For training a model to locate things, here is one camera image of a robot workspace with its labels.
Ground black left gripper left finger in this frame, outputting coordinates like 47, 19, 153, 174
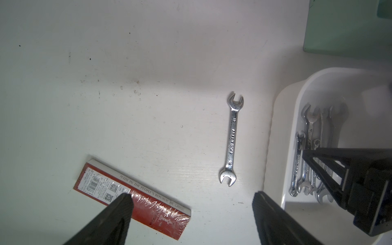
66, 193, 134, 245

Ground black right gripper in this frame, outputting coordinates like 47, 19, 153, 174
303, 148, 392, 236

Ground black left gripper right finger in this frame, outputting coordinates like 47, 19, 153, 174
252, 192, 321, 245

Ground silver combination wrench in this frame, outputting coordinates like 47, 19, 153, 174
298, 104, 321, 196

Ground small silver open-end wrench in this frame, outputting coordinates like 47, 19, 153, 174
289, 131, 305, 197

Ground large silver open-end wrench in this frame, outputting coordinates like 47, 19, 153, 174
219, 92, 244, 187

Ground red rectangular packaged box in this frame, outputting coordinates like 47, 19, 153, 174
73, 159, 192, 240

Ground thin silver open-end wrench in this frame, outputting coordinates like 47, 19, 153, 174
310, 138, 322, 194

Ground long silver open-end wrench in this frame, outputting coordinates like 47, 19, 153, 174
316, 103, 349, 205

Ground white plastic storage box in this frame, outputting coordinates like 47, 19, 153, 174
264, 68, 392, 245

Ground green plastic file organizer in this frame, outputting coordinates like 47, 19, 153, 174
303, 1, 392, 62

